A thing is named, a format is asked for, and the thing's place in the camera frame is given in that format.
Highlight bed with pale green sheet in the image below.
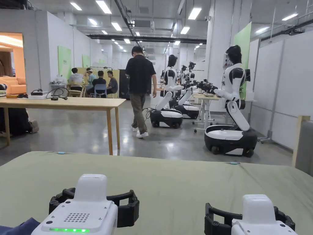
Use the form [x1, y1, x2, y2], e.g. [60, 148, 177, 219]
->
[0, 151, 313, 235]

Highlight orange sofa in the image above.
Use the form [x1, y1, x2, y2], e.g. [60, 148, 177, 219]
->
[0, 77, 27, 95]

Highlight dark blue garment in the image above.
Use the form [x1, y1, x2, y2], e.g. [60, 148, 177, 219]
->
[0, 217, 41, 235]

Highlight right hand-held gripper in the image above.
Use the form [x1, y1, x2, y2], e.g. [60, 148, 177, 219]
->
[204, 194, 297, 235]

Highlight white black humanoid robot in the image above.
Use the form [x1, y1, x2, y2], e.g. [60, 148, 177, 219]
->
[171, 62, 204, 120]
[149, 54, 184, 129]
[204, 45, 259, 158]

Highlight group of people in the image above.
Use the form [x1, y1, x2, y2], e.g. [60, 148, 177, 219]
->
[67, 67, 119, 99]

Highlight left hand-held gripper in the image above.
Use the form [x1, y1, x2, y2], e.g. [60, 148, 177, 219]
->
[30, 173, 140, 235]

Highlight wooden table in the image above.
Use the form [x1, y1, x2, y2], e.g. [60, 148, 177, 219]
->
[0, 88, 127, 156]

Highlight white desk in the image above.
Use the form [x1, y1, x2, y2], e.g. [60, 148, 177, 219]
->
[192, 93, 222, 133]

